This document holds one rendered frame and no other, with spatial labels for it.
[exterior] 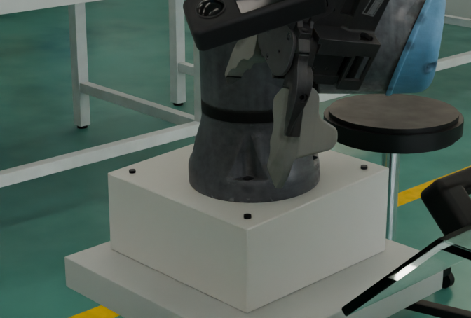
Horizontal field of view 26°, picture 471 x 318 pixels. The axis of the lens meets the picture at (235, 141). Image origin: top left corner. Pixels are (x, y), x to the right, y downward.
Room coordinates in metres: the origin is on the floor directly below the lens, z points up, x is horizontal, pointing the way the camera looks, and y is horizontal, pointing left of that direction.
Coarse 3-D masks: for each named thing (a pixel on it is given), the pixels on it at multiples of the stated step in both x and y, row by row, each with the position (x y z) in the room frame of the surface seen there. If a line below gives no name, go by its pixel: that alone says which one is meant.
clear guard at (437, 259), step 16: (448, 240) 0.42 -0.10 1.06; (464, 240) 0.42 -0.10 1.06; (416, 256) 0.44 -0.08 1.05; (432, 256) 0.43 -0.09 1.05; (448, 256) 0.47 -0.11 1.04; (464, 256) 0.42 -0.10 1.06; (400, 272) 0.44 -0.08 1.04; (416, 272) 0.46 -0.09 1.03; (432, 272) 0.50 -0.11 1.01; (384, 288) 0.45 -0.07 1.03; (400, 288) 0.48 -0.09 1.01; (352, 304) 0.46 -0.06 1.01; (368, 304) 0.47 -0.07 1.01
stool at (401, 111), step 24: (360, 96) 2.53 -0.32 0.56; (384, 96) 2.53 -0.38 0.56; (408, 96) 2.53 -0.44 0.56; (336, 120) 2.33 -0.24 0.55; (360, 120) 2.31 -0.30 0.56; (384, 120) 2.31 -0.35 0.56; (408, 120) 2.31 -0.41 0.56; (432, 120) 2.31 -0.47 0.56; (456, 120) 2.33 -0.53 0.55; (360, 144) 2.26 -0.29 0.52; (384, 144) 2.23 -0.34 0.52; (408, 144) 2.23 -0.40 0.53; (432, 144) 2.24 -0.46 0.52; (432, 312) 2.31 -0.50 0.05; (456, 312) 2.29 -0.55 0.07
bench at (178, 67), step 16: (176, 0) 4.41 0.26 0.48; (176, 16) 4.41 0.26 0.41; (448, 16) 5.50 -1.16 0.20; (176, 32) 4.41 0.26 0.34; (176, 48) 4.41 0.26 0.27; (176, 64) 4.41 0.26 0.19; (192, 64) 4.37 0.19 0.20; (448, 64) 4.47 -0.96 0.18; (176, 80) 4.41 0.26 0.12; (176, 96) 4.41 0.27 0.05; (320, 96) 3.90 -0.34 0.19; (336, 96) 3.97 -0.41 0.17
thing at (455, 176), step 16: (448, 176) 0.52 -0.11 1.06; (464, 176) 0.52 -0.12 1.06; (432, 192) 0.51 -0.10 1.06; (448, 192) 0.50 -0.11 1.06; (464, 192) 0.51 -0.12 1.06; (432, 208) 0.51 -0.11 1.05; (448, 208) 0.50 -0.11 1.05; (464, 208) 0.50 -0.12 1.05; (448, 224) 0.50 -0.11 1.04; (464, 224) 0.49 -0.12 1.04
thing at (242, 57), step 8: (240, 40) 0.94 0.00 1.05; (248, 40) 0.93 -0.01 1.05; (256, 40) 0.91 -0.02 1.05; (240, 48) 0.94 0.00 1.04; (248, 48) 0.92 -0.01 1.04; (256, 48) 0.91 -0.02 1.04; (232, 56) 0.95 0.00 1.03; (240, 56) 0.93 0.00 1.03; (248, 56) 0.92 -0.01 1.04; (256, 56) 0.91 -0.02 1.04; (232, 64) 0.95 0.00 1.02; (240, 64) 0.94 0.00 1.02; (248, 64) 0.94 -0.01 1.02; (232, 72) 0.95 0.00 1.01; (240, 72) 0.96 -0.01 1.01; (232, 80) 0.96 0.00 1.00
